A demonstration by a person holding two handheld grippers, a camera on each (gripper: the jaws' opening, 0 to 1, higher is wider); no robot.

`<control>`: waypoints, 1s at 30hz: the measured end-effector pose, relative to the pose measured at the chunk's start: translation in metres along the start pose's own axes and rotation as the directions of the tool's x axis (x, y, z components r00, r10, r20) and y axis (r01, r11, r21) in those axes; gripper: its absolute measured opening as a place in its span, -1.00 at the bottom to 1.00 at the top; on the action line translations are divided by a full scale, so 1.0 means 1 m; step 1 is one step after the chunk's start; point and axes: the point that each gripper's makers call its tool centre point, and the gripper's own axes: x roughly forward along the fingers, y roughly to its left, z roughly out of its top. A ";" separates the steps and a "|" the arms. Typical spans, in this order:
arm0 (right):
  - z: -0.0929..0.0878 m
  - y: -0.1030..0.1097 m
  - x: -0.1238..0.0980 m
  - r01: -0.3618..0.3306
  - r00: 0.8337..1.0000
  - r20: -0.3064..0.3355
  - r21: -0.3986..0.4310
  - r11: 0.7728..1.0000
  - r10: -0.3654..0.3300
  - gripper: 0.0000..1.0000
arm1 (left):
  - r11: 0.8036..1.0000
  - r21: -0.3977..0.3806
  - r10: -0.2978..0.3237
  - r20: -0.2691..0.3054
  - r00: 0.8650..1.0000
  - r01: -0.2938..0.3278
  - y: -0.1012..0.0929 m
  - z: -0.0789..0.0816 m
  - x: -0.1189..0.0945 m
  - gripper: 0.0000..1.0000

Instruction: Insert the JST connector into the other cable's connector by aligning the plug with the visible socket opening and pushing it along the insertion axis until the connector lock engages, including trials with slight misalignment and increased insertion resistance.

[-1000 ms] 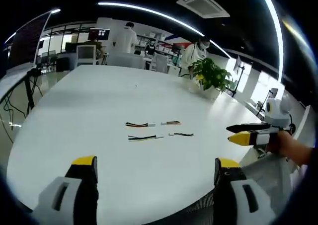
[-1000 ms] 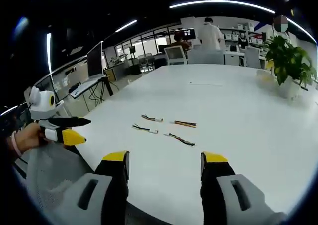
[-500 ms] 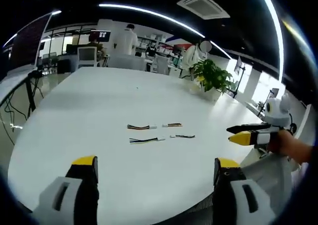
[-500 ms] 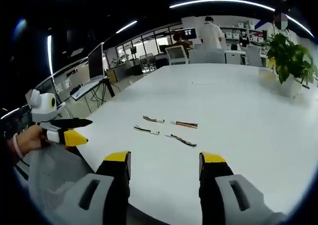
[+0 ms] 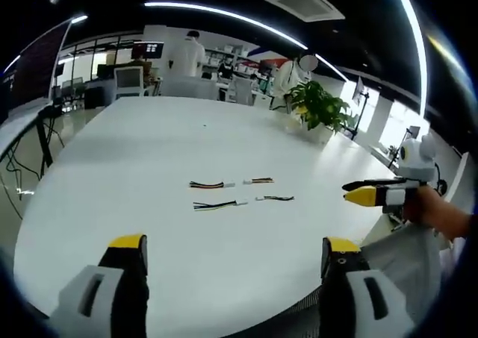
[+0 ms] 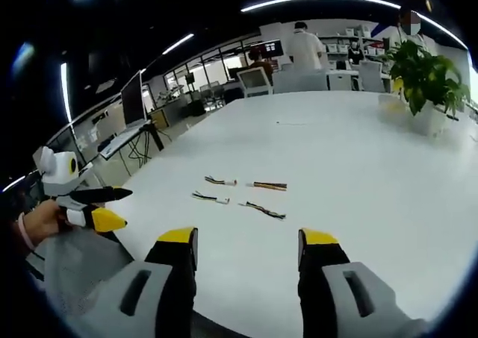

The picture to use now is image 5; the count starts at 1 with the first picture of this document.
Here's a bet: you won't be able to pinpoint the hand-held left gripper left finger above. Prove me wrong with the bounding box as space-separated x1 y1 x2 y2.
48 233 151 338

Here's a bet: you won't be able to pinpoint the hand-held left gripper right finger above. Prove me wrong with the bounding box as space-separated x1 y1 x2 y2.
318 236 416 338

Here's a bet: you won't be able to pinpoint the JST socket short dark wires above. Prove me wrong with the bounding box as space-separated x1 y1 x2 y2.
255 194 296 202

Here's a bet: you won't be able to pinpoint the JST connector long yellow wires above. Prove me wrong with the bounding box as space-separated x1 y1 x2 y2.
192 199 251 211

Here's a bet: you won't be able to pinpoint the JST connector long orange wires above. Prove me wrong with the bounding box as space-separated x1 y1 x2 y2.
189 181 236 190

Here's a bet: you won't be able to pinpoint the person's right hand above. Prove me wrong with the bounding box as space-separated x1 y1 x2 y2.
402 184 457 239

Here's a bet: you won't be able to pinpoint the person's grey clothing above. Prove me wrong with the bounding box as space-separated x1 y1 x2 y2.
358 222 455 322

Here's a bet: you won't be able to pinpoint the white planter box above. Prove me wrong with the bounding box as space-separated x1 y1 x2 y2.
286 112 334 144

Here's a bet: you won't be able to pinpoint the black tripod stand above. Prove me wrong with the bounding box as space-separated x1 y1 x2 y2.
351 75 371 142

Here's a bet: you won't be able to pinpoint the green potted plant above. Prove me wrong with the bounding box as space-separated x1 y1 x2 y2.
288 79 360 134

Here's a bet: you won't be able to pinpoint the long ceiling light strip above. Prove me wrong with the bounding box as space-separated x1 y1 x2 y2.
143 1 309 51
388 0 428 119

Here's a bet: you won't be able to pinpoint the white office chair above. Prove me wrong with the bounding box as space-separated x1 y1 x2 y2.
232 76 255 105

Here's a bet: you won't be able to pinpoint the white side table black legs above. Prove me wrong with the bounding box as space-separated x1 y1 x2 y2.
0 99 55 178

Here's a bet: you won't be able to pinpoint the ceiling air conditioner vent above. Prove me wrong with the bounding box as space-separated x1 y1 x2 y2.
262 0 346 22

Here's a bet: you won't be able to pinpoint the dark computer monitor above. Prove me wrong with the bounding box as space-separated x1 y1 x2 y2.
143 42 165 59

